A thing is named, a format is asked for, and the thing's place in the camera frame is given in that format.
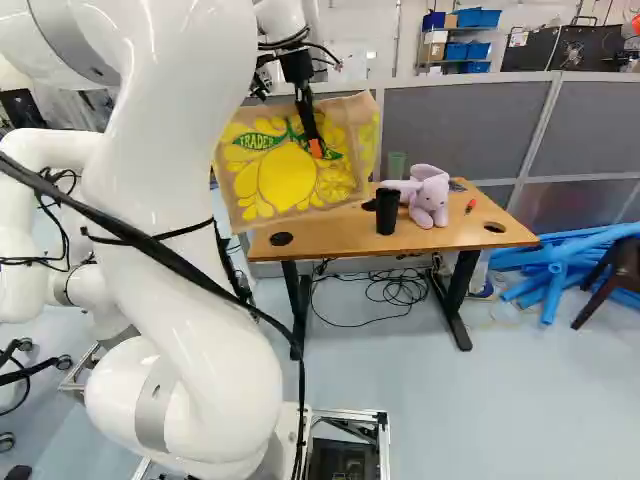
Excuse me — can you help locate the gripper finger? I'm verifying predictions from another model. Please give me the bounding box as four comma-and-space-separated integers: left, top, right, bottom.
293, 83, 324, 160

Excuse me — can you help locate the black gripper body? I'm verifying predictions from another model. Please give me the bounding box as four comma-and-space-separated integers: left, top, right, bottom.
278, 46, 316, 87

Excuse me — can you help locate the brown paper bag lemon print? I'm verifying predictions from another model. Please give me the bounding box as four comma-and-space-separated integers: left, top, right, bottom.
211, 89, 382, 236

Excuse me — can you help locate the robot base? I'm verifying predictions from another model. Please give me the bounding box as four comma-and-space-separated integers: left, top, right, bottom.
57, 339, 392, 480

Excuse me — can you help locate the green translucent cup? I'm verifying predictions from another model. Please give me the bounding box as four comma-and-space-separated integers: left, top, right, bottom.
388, 151, 409, 182

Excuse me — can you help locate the black tumbler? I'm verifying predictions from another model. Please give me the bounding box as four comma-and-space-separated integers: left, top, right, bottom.
375, 187, 399, 236

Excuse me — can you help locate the purple plush elephant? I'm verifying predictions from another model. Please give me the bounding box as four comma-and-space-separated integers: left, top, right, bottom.
381, 163, 452, 231

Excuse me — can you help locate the grey office partition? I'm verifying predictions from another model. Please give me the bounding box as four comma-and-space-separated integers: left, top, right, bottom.
370, 69, 640, 237

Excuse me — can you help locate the wooden table with black legs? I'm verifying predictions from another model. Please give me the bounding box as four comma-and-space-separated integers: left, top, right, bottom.
246, 176, 542, 352

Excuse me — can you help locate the blue foam tubes pile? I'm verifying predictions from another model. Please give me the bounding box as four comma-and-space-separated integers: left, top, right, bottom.
486, 221, 640, 327

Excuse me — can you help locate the white robot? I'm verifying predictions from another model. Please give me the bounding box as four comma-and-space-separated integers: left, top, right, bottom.
0, 127, 117, 451

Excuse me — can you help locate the dark wooden chair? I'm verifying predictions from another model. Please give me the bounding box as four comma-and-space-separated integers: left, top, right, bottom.
570, 233, 640, 332

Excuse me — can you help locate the black floor cable bundle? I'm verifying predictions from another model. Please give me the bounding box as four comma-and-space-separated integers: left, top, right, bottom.
310, 259, 441, 330

